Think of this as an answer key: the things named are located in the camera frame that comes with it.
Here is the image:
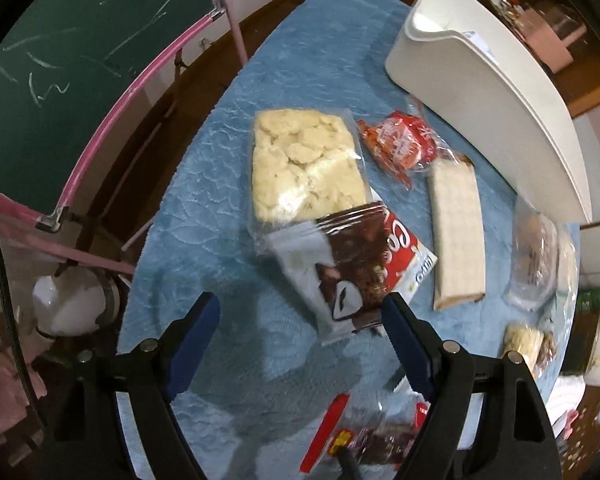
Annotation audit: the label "red black snack packet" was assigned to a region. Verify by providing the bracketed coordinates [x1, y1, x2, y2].
[299, 392, 429, 474]

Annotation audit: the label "green chalkboard pink frame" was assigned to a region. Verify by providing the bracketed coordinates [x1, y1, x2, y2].
[0, 0, 233, 275]

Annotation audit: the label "clear brown cookie bag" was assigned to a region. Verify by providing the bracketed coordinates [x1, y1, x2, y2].
[504, 195, 558, 312]

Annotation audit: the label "pink basket on shelf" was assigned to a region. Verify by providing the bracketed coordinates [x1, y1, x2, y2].
[517, 2, 588, 74]

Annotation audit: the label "beige wafer bar packet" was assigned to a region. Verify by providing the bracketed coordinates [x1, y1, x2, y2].
[428, 158, 486, 311]

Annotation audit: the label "blue fuzzy table cover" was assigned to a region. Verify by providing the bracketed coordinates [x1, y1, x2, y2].
[119, 0, 408, 479]

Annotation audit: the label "chocolate snack packet white red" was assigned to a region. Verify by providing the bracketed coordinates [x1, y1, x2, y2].
[265, 200, 438, 344]

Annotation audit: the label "clear cracker snack packet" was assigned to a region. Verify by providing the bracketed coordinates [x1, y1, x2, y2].
[502, 322, 558, 379]

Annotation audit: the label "red round snack packet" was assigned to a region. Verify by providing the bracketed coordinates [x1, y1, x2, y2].
[356, 110, 441, 191]

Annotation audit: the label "white plastic storage bin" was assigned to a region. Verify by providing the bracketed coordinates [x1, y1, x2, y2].
[385, 0, 593, 224]

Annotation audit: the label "clear bag pale crackers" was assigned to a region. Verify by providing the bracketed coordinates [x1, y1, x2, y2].
[249, 108, 372, 240]

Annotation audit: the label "large clear bread bag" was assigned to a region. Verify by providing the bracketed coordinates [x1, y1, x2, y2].
[539, 228, 579, 340]

